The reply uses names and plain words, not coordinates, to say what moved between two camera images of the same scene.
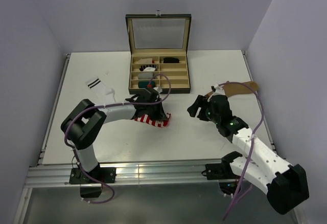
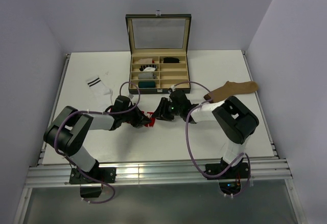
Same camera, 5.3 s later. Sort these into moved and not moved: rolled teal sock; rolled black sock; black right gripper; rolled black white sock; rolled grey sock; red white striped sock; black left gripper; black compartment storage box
Moved: red white striped sock; black right gripper; black left gripper
Not moved: rolled black white sock; black compartment storage box; rolled grey sock; rolled black sock; rolled teal sock
